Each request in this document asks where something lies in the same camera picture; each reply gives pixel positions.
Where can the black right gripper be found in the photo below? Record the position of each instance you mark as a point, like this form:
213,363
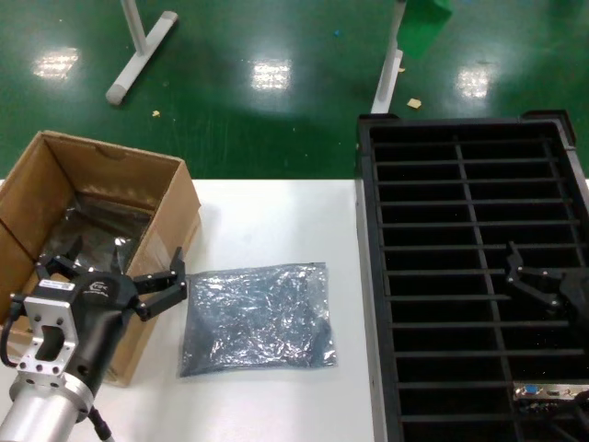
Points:
577,297

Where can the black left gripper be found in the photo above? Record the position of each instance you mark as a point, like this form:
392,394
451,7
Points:
101,304

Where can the brown cardboard box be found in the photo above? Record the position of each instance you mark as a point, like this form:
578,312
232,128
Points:
170,216

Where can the graphics card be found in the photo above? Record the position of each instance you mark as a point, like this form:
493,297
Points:
534,392

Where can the grey translucent antistatic bag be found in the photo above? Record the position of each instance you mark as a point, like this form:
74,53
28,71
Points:
106,221
257,317

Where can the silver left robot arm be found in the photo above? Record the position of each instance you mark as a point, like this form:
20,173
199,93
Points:
37,414

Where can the black slotted container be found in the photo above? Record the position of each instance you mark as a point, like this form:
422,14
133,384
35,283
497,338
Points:
372,230

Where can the white table leg with foot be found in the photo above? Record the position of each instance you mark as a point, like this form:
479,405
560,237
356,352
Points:
138,60
389,69

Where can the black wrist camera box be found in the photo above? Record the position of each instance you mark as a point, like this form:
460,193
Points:
55,285

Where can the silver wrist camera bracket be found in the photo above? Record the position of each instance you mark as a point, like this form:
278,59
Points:
50,315

